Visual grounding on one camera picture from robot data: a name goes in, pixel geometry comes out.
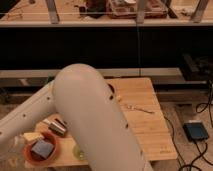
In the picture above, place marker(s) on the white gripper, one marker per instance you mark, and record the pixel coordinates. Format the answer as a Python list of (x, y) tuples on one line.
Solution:
[(32, 137)]

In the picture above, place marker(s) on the blue sponge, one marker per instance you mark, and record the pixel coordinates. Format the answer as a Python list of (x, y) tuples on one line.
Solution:
[(42, 148)]

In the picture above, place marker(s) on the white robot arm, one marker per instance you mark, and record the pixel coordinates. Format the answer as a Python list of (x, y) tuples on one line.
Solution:
[(94, 118)]

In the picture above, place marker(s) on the orange bowl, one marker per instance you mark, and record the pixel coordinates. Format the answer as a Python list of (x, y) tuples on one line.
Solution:
[(37, 160)]

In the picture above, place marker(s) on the metal cheese grater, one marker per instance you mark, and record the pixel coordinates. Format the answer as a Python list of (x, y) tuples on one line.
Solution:
[(55, 128)]

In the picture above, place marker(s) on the green plastic cup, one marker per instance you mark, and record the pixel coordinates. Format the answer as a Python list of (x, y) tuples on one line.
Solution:
[(78, 153)]

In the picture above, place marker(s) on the dark brown bowl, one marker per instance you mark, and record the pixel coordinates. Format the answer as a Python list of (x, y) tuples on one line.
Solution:
[(111, 88)]

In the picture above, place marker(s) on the silver fork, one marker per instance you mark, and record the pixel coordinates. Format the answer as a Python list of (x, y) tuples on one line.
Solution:
[(131, 107)]

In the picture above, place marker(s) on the blue foot pedal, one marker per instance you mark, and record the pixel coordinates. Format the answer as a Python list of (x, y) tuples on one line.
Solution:
[(195, 131)]

